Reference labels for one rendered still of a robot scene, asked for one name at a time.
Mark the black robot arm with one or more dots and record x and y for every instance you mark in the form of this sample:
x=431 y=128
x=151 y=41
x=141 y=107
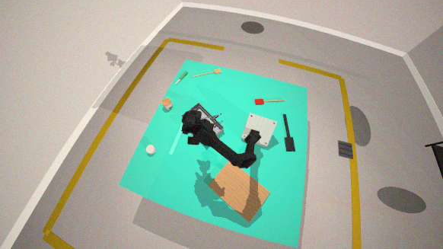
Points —
x=206 y=135

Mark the light brown wooden mallet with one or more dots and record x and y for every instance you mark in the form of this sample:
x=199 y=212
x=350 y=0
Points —
x=216 y=71

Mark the short white cylinder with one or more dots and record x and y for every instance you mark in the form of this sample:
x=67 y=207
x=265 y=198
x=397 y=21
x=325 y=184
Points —
x=150 y=149

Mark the light wooden board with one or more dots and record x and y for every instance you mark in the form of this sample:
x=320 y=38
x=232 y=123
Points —
x=239 y=190

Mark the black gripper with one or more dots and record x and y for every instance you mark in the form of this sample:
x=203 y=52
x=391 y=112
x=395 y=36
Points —
x=192 y=140

